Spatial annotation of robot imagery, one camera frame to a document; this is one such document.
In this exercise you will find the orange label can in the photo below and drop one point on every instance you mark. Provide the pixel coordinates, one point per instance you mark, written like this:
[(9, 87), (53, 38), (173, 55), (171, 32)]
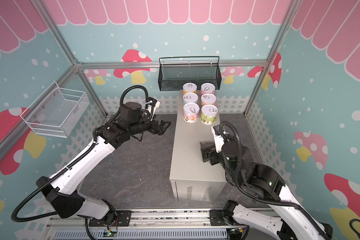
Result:
[(208, 99)]

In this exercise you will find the pink label can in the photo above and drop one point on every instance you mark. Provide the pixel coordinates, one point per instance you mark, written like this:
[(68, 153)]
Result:
[(207, 88)]

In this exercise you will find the white lid can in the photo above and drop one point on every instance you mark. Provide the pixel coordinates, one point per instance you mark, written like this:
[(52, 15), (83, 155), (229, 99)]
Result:
[(190, 98)]

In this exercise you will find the beige label can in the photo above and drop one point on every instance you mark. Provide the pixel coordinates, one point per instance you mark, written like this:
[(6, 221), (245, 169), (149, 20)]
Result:
[(191, 112)]

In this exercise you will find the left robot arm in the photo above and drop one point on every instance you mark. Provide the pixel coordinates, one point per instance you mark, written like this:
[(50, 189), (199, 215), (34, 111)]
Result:
[(135, 116)]

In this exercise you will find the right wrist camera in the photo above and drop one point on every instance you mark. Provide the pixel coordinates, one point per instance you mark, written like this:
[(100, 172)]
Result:
[(219, 137)]

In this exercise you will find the beige metal cabinet counter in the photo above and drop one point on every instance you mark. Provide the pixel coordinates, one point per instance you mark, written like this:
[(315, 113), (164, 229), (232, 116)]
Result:
[(192, 180)]

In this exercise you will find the yellow label can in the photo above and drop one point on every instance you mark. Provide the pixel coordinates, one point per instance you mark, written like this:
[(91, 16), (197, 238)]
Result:
[(189, 88)]

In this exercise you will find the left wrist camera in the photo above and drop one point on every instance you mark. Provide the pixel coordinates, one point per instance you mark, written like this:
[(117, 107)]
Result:
[(151, 105)]

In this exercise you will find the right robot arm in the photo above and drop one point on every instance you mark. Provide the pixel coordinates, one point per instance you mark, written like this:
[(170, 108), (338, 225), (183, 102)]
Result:
[(262, 184)]

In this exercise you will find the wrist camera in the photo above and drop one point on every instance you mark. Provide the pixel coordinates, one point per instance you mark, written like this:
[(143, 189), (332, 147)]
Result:
[(219, 137), (151, 105)]

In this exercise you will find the white wire wall basket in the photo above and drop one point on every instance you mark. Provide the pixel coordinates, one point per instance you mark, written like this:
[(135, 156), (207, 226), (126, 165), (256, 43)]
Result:
[(56, 111)]

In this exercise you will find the black mesh wall basket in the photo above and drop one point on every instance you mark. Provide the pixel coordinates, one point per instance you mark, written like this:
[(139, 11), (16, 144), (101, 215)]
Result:
[(174, 72)]

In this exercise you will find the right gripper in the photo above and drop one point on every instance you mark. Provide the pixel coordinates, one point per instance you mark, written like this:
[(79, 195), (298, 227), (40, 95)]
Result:
[(211, 153)]

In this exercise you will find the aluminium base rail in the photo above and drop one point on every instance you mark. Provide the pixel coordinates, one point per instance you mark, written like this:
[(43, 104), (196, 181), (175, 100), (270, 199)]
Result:
[(173, 224)]

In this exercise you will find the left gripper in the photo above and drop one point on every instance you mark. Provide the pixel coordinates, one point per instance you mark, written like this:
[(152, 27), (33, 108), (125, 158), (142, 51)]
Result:
[(154, 130)]

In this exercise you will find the green label can front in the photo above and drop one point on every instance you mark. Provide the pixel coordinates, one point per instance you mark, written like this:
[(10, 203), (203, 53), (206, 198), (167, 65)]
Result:
[(209, 114)]

